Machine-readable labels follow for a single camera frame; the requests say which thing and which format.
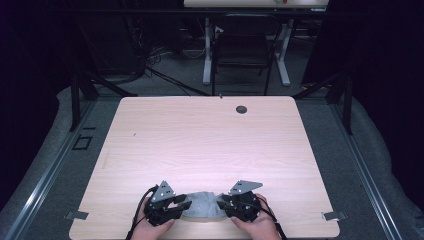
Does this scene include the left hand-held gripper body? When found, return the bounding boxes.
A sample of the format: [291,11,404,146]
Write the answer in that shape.
[143,180,188,227]

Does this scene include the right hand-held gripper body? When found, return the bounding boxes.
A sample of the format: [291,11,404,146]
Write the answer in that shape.
[223,179,264,223]

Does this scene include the grey sock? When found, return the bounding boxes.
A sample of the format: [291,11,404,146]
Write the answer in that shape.
[181,191,228,220]

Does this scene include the person's left hand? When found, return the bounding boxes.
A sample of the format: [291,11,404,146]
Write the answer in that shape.
[130,199,176,240]

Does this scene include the person's right hand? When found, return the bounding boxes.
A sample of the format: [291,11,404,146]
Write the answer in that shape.
[230,193,283,240]

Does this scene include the black metal stand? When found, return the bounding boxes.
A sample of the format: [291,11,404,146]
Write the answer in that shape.
[292,71,354,136]
[69,70,138,132]

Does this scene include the black chair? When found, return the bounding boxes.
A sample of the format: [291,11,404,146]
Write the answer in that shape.
[210,13,285,97]

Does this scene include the white-legged desk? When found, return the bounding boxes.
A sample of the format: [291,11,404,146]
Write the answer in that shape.
[183,0,330,87]

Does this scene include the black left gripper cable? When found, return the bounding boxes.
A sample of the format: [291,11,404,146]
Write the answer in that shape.
[125,184,160,240]

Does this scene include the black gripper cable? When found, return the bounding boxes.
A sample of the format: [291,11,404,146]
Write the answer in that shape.
[256,199,289,240]
[125,184,160,240]

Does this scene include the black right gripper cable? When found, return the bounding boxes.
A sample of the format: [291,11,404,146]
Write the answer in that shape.
[256,199,289,240]

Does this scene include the grey metal table bracket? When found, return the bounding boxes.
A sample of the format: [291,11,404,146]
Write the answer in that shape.
[321,210,348,222]
[64,210,90,221]

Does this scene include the black floor cables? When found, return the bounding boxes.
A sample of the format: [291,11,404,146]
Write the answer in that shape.
[145,46,212,98]

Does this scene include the metal floor rail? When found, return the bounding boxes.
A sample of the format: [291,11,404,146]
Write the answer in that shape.
[2,99,98,240]
[329,101,404,240]

